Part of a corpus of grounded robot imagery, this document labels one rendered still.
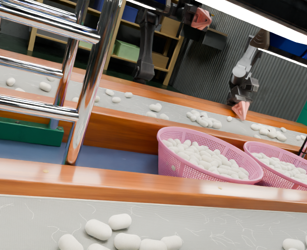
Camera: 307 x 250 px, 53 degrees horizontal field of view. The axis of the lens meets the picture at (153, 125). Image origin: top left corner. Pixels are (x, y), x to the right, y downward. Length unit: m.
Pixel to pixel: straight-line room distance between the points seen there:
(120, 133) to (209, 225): 0.38
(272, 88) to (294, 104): 0.43
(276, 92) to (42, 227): 4.03
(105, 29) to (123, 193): 0.24
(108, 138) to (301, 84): 3.48
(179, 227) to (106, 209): 0.11
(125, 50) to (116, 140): 4.97
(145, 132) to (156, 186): 0.33
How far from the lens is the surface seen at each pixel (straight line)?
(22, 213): 0.43
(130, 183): 0.50
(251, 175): 0.81
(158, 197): 0.51
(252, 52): 1.58
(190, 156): 0.76
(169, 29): 6.01
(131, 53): 5.78
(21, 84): 0.93
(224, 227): 0.54
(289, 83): 4.21
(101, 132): 0.79
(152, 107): 1.02
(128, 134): 0.81
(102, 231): 0.40
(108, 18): 0.44
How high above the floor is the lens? 1.00
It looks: 17 degrees down
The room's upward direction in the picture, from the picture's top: 19 degrees clockwise
